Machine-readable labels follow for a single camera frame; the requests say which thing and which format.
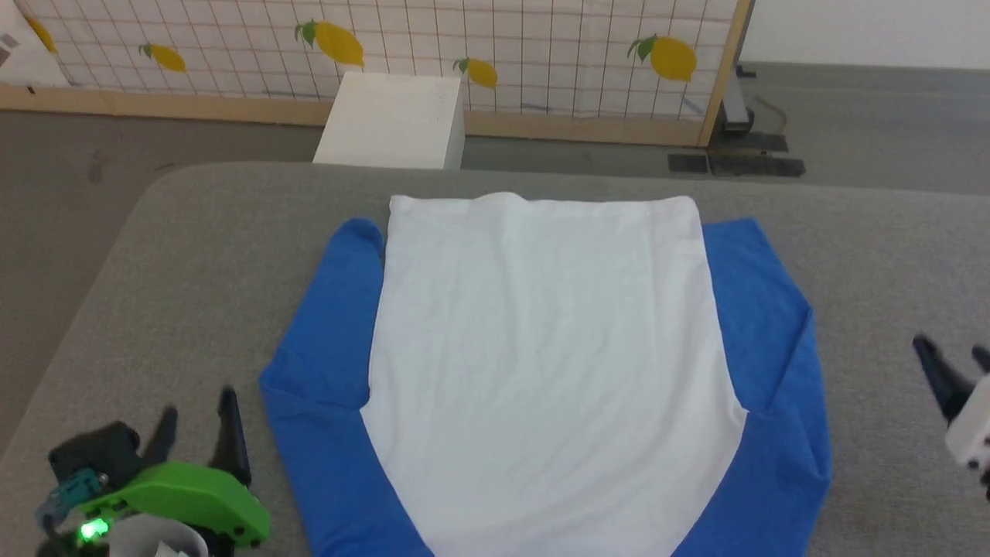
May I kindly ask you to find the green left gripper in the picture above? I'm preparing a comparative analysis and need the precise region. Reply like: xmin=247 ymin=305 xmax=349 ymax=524
xmin=76 ymin=386 xmax=271 ymax=547

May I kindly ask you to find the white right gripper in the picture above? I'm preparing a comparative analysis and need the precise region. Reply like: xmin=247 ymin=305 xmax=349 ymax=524
xmin=912 ymin=333 xmax=990 ymax=470

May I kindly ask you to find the white and blue shirt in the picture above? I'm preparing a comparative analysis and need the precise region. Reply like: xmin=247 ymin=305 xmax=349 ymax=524
xmin=259 ymin=193 xmax=833 ymax=557

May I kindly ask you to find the grey upholstered sofa surface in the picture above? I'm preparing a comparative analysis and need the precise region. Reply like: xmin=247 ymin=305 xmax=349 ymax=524
xmin=0 ymin=161 xmax=990 ymax=557

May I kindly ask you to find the long black floor mat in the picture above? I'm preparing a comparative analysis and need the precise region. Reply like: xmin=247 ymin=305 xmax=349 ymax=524
xmin=708 ymin=154 xmax=806 ymax=179

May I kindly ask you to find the dark floor mat under foot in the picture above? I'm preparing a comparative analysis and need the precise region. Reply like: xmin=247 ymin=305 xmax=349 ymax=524
xmin=710 ymin=132 xmax=789 ymax=154

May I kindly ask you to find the grey metal partition foot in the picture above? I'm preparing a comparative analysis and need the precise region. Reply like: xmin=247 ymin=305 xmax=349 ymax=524
xmin=722 ymin=65 xmax=756 ymax=137

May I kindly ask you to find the lemon print partition screen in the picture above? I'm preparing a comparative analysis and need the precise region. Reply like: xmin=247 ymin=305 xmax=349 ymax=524
xmin=0 ymin=0 xmax=753 ymax=149

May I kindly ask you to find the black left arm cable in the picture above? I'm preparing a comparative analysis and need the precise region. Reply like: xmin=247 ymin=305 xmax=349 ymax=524
xmin=35 ymin=468 xmax=109 ymax=535

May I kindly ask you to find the thin floor cable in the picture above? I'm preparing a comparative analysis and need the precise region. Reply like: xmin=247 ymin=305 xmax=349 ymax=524
xmin=753 ymin=96 xmax=789 ymax=137

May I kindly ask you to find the white box pedestal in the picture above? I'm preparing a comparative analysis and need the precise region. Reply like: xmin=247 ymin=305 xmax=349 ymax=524
xmin=312 ymin=71 xmax=467 ymax=170

